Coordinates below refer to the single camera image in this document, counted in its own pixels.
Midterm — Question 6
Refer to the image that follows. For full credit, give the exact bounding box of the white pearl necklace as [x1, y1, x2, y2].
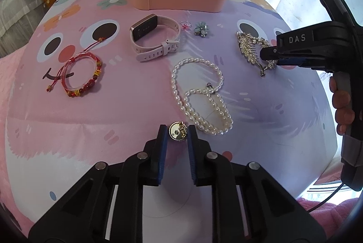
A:
[170, 57, 234, 136]

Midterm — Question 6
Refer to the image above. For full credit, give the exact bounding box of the round gold pendant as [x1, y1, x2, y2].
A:
[169, 121, 188, 142]

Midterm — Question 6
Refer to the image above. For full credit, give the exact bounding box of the red string bead bracelet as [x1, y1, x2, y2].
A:
[45, 37, 107, 99]

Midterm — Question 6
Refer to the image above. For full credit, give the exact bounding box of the right hand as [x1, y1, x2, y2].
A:
[329, 76, 355, 135]

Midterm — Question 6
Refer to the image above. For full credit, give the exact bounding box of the pink blanket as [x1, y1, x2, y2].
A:
[310, 198, 359, 238]

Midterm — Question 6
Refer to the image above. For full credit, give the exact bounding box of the cartoon printed mat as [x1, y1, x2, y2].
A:
[1, 0, 337, 235]

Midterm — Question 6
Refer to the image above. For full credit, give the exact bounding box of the pink smart watch band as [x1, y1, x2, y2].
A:
[130, 14, 181, 62]

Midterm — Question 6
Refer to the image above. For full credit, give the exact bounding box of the black cable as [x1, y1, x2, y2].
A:
[306, 182, 348, 214]

